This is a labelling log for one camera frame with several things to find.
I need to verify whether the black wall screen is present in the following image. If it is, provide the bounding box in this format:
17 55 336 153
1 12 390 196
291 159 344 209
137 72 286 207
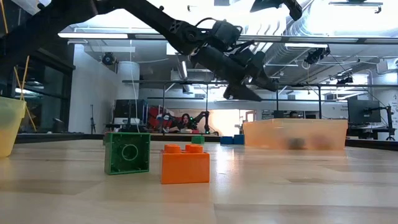
113 99 147 119

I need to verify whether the black overhead crossbar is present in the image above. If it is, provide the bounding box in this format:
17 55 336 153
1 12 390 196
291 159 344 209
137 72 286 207
127 33 398 44

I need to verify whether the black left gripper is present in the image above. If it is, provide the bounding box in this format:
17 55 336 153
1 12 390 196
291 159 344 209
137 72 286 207
189 45 280 103

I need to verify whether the translucent orange plastic bin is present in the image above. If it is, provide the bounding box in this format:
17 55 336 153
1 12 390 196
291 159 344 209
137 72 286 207
242 118 349 151

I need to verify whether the ceiling light strip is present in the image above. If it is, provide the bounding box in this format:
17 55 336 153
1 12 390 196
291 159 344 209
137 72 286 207
57 32 129 40
284 42 329 49

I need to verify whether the yellow cable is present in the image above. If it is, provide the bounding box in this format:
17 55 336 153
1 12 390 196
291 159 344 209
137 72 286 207
0 0 37 132

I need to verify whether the black metal table frame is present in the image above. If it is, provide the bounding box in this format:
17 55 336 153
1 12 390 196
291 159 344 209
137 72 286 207
15 133 398 152

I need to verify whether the black pipe rack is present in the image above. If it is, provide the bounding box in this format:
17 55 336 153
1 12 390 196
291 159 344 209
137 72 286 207
121 79 332 138

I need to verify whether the black tripod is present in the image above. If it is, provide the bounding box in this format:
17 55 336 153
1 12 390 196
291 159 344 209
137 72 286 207
89 104 96 134

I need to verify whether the red chair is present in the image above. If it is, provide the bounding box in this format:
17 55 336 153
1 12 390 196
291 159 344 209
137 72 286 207
147 105 175 131

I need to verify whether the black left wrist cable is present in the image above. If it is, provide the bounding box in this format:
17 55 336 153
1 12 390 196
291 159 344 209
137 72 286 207
194 17 218 29

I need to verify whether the black round ceiling device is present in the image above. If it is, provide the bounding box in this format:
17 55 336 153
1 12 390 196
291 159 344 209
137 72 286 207
101 52 116 66

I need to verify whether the black monitor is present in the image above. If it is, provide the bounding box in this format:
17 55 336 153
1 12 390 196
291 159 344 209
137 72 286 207
347 99 382 123

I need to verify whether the translucent yellow plastic bin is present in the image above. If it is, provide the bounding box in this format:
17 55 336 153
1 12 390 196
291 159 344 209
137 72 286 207
0 96 27 159

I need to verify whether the person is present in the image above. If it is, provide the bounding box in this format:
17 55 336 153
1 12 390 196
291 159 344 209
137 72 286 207
177 113 193 134

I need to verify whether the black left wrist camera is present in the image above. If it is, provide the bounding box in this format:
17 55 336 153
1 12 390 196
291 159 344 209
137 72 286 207
211 19 243 52

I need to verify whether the black ceiling mounted device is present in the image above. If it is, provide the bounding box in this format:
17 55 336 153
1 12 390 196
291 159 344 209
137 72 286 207
303 46 331 65
336 75 354 85

